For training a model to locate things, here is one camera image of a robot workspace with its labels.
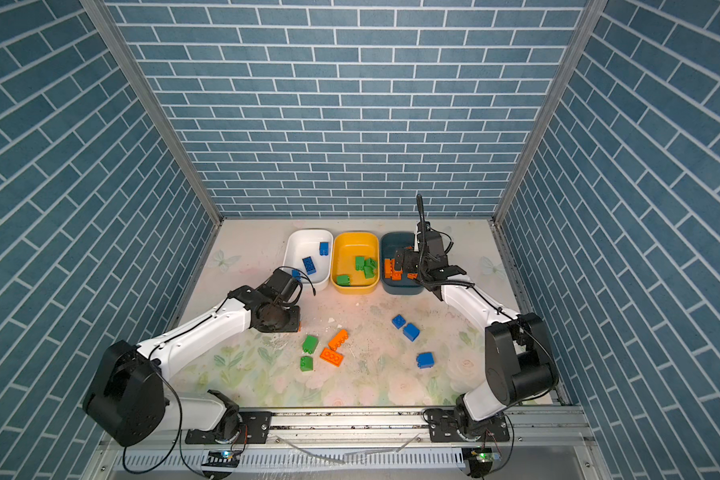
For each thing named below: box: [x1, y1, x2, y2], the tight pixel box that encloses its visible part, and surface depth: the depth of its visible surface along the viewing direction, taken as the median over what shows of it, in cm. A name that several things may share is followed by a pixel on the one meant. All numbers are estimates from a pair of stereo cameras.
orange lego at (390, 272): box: [384, 258, 403, 281], surface depth 104 cm
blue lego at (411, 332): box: [403, 323, 421, 342], surface depth 91 cm
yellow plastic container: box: [330, 232, 380, 295], surface depth 107 cm
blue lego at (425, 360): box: [416, 352, 435, 369], surface depth 86 cm
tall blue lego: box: [302, 256, 317, 275], surface depth 106 cm
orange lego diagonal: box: [328, 329, 349, 351], surface depth 89 cm
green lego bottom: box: [300, 356, 313, 372], surface depth 84 cm
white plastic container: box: [283, 229, 334, 292], surface depth 110 cm
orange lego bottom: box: [319, 347, 345, 367], surface depth 87 cm
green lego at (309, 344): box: [302, 335, 319, 354], surface depth 89 cm
